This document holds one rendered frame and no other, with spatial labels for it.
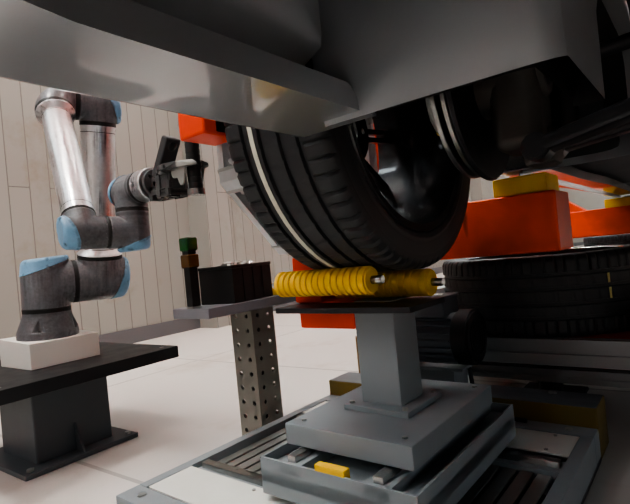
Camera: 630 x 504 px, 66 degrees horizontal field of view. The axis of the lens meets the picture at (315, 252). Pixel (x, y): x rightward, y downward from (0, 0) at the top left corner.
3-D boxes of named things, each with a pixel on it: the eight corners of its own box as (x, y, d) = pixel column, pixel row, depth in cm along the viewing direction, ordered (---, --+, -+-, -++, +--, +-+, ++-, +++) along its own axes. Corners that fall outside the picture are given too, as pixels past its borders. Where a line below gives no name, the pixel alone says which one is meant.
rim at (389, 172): (397, 274, 92) (305, -7, 77) (303, 280, 106) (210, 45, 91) (476, 182, 128) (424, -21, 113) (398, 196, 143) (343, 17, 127)
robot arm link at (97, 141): (72, 296, 179) (66, 85, 167) (121, 292, 190) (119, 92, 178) (80, 307, 167) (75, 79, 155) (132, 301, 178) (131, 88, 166)
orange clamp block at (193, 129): (240, 138, 96) (204, 132, 89) (214, 147, 101) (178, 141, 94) (237, 103, 96) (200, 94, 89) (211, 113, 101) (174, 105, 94)
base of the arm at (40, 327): (5, 339, 164) (3, 310, 164) (60, 329, 180) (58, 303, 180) (34, 343, 154) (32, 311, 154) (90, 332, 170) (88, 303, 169)
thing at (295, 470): (422, 550, 78) (416, 489, 78) (263, 497, 101) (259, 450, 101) (516, 439, 117) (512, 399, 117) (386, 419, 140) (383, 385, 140)
